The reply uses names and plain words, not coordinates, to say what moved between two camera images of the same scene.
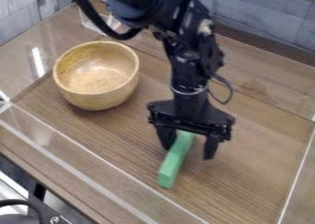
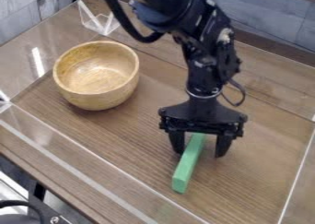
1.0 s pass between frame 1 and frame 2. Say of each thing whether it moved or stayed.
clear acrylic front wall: stayed
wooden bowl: stayed
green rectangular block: moved
